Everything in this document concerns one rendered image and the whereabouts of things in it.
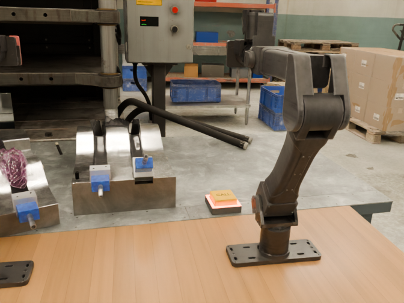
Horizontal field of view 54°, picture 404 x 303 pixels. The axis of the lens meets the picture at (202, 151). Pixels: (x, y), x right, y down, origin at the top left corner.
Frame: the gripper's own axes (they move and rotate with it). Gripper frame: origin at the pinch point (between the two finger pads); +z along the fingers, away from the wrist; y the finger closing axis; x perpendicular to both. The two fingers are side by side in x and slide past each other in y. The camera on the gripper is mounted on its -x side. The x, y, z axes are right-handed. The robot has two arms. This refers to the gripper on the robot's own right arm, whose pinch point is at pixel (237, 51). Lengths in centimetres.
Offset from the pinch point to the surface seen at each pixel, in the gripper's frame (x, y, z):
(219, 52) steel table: 23, -76, 340
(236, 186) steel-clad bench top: 39.6, -1.7, -1.4
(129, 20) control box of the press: -7, 28, 72
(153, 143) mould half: 29.1, 22.6, 11.3
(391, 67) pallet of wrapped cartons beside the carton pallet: 31, -240, 265
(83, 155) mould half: 31, 43, 7
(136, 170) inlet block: 28.3, 28.6, -14.6
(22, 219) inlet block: 35, 54, -24
